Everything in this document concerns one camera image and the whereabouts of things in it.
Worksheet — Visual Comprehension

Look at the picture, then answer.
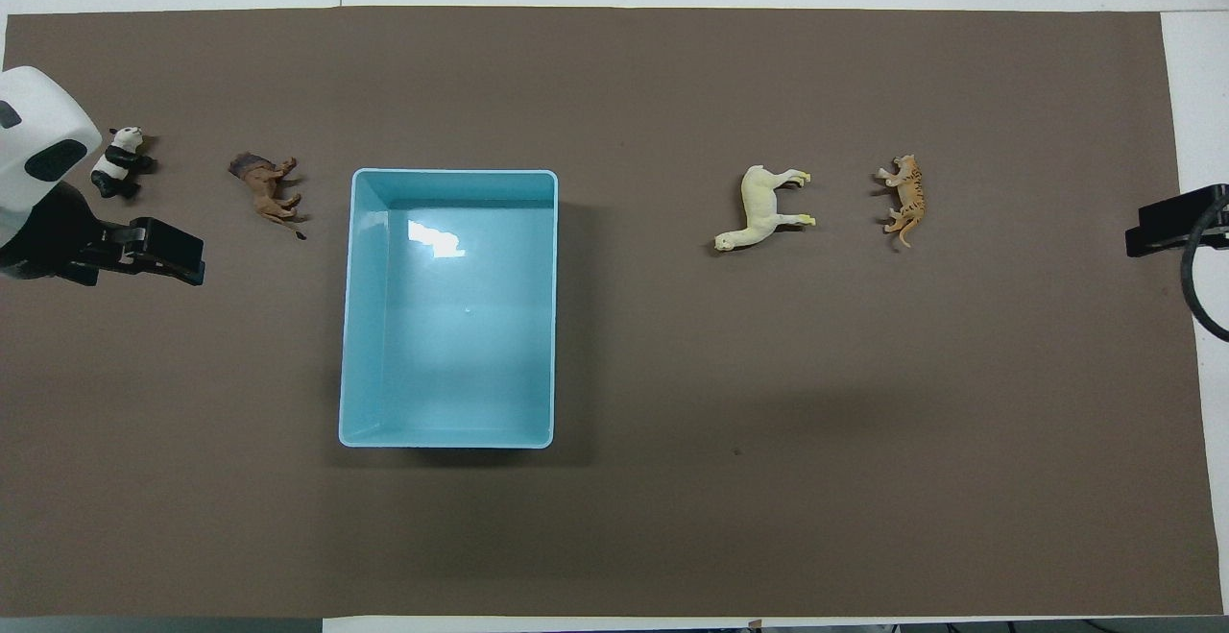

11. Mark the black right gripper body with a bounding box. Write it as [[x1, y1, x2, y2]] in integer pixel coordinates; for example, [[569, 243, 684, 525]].
[[1204, 184, 1229, 252]]

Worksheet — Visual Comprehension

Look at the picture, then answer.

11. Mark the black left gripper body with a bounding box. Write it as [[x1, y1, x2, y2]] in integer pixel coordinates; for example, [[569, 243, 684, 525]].
[[0, 182, 135, 286]]

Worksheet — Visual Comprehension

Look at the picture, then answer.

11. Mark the black and white panda toy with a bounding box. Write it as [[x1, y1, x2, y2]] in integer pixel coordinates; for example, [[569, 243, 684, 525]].
[[90, 126, 157, 200]]

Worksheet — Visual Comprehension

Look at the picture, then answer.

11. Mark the brown lion toy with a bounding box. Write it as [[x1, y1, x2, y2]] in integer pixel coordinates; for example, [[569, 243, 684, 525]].
[[228, 152, 308, 241]]

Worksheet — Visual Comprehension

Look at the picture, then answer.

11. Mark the small tan animal figurine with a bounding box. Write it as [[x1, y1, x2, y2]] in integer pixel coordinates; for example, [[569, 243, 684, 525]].
[[874, 155, 927, 249]]

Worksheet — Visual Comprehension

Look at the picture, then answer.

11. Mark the cream llama toy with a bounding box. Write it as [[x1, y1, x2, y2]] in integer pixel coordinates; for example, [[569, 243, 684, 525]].
[[713, 164, 818, 254]]

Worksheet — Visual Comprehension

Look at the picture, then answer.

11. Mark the light blue storage box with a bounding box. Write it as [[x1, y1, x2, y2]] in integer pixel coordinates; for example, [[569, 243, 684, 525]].
[[338, 168, 559, 450]]

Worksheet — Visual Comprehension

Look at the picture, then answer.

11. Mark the brown table mat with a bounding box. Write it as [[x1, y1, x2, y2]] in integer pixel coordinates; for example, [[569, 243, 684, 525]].
[[0, 6, 1222, 619]]

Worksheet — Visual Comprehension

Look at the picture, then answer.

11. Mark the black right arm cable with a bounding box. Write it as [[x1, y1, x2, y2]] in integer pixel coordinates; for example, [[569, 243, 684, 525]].
[[1180, 199, 1229, 342]]

